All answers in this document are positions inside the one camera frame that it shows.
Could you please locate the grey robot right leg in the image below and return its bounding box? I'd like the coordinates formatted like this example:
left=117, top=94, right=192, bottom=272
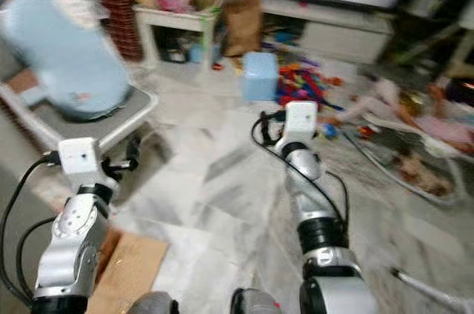
left=228, top=287, right=284, bottom=314

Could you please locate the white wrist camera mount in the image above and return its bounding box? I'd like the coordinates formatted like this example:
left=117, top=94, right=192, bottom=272
left=281, top=101, right=318, bottom=150
left=57, top=138, right=104, bottom=189

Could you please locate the grey robot leg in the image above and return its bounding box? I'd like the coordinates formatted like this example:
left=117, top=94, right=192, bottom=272
left=228, top=287, right=284, bottom=314
left=128, top=291, right=180, bottom=314

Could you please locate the black storage box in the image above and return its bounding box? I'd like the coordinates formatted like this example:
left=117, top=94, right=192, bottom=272
left=161, top=46, right=190, bottom=63

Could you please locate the white metal rod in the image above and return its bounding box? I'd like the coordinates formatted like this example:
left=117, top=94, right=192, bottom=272
left=391, top=267, right=474, bottom=313

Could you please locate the brown paper bag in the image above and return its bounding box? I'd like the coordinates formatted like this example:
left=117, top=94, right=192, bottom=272
left=221, top=0, right=264, bottom=59

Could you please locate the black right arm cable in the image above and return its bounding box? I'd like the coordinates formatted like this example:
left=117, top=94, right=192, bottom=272
left=267, top=144, right=353, bottom=244

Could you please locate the light blue baby rocker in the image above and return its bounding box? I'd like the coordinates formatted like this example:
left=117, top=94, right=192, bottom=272
left=0, top=0, right=161, bottom=153

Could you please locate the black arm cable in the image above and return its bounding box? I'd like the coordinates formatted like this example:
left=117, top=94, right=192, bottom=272
left=267, top=144, right=353, bottom=244
left=0, top=153, right=64, bottom=307

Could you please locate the red tiled column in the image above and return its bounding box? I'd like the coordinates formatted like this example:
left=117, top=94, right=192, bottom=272
left=98, top=0, right=146, bottom=63

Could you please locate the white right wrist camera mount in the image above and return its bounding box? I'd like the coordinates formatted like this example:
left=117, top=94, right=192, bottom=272
left=281, top=101, right=318, bottom=150

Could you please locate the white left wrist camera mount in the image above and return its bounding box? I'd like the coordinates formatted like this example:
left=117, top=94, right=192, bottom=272
left=57, top=138, right=104, bottom=189

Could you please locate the grey robot left leg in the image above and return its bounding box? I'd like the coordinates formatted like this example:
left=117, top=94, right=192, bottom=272
left=128, top=291, right=180, bottom=314

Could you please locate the brown cardboard sheet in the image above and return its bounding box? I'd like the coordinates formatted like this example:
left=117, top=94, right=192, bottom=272
left=83, top=230, right=170, bottom=314

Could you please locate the light blue plastic box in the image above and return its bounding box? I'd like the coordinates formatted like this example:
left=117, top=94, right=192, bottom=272
left=240, top=52, right=280, bottom=102

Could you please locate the colourful toy pile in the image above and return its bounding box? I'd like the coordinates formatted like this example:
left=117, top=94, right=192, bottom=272
left=276, top=62, right=343, bottom=109

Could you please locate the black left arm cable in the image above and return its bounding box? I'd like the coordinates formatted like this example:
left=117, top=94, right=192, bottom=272
left=0, top=153, right=64, bottom=307

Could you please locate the child in pink clothes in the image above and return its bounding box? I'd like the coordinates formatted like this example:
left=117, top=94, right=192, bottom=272
left=322, top=79, right=474, bottom=150

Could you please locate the white television stand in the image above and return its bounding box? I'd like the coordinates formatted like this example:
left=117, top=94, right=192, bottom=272
left=256, top=0, right=395, bottom=64

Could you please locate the white shelf unit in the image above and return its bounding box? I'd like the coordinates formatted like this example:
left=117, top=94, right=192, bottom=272
left=132, top=3, right=221, bottom=72

